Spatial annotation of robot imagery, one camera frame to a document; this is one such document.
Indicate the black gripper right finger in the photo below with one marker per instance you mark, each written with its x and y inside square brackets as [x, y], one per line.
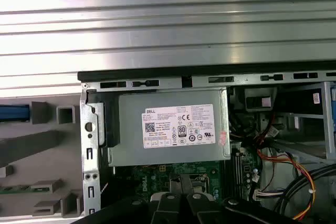
[202, 208]

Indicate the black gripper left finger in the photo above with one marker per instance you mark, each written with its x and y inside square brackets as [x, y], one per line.
[168, 208]

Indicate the hard disk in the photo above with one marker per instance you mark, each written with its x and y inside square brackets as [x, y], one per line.
[13, 112]

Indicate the CPU socket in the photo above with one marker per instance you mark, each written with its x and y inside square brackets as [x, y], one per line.
[202, 179]

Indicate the green motherboard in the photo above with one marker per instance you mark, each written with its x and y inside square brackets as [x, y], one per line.
[157, 176]

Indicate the black RAM slot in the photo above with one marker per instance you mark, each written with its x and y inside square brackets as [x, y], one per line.
[234, 174]
[241, 174]

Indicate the grey power supply unit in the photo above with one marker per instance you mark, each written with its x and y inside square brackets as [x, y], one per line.
[131, 142]

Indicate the black open PC case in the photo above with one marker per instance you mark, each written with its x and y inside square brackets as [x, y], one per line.
[89, 140]

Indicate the grey parts rack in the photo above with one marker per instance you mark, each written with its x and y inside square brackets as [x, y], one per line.
[26, 176]

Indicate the green RAM stick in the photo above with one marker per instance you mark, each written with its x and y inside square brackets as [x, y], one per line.
[15, 190]

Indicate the silver drive cage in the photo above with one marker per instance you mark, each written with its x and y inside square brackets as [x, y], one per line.
[327, 119]

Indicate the blue drive latch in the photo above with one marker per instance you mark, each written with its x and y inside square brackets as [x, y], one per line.
[334, 108]

